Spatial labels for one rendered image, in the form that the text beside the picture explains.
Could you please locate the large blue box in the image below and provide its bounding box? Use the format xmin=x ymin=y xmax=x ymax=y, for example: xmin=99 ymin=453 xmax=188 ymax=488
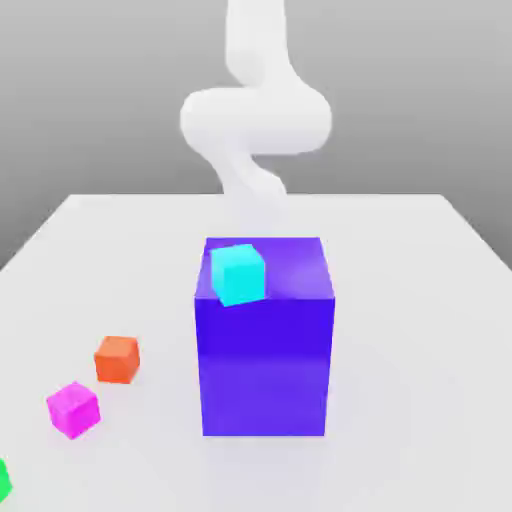
xmin=193 ymin=236 xmax=336 ymax=438

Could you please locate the small magenta cube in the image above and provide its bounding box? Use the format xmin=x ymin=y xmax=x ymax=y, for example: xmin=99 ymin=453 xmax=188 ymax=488
xmin=45 ymin=380 xmax=102 ymax=441

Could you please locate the small orange cube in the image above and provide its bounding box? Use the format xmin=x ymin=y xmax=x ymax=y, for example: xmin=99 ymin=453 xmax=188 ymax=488
xmin=93 ymin=335 xmax=141 ymax=385

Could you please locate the small green cube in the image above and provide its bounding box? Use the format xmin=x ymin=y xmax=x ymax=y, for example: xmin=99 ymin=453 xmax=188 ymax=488
xmin=0 ymin=458 xmax=14 ymax=506

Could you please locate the small cyan cube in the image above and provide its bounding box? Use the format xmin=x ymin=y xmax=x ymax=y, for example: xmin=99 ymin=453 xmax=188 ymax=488
xmin=209 ymin=243 xmax=267 ymax=308

